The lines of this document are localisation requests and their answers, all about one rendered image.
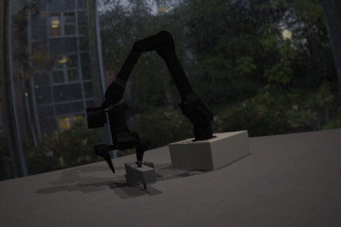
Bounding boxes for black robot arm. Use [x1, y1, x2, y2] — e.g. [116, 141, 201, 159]
[86, 31, 217, 151]

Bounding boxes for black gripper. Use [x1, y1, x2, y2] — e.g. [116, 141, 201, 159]
[94, 123, 152, 174]

